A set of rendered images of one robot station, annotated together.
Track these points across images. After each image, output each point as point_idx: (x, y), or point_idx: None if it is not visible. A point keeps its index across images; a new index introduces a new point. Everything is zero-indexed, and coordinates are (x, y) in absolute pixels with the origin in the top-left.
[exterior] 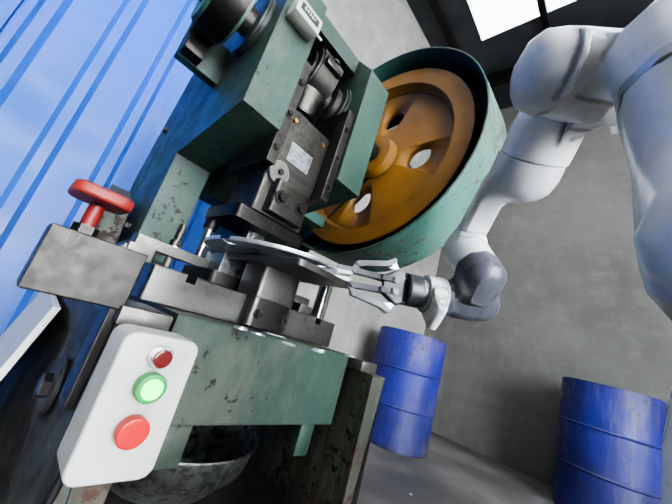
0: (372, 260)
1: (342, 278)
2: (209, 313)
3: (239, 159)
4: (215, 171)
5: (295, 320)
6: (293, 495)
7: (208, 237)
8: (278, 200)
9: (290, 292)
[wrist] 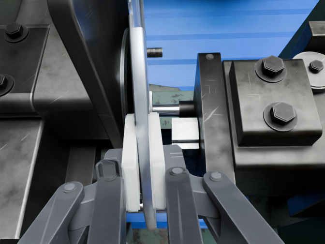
0: (264, 220)
1: (126, 146)
2: (25, 4)
3: None
4: (283, 196)
5: (11, 163)
6: None
7: (140, 5)
8: (259, 65)
9: (68, 83)
